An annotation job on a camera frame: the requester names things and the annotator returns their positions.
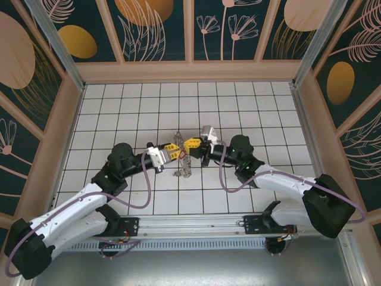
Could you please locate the pile of metal key rings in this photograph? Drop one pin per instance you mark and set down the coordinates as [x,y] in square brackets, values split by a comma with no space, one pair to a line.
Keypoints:
[178,137]

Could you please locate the short aluminium frame profile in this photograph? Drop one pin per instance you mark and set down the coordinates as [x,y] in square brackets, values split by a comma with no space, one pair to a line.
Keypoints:
[354,256]

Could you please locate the aluminium frame post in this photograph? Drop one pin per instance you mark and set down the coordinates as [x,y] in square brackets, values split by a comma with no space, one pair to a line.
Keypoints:
[315,44]
[59,50]

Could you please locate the grey metal sheet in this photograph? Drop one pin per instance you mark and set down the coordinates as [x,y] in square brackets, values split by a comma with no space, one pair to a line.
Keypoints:
[178,268]

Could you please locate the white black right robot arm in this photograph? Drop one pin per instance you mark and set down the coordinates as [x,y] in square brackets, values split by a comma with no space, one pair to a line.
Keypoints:
[285,181]

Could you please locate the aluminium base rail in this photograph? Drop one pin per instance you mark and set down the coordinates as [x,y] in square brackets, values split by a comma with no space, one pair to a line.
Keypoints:
[190,223]

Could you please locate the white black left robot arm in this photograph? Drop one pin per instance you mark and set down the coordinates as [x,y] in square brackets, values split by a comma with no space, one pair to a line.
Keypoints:
[68,208]

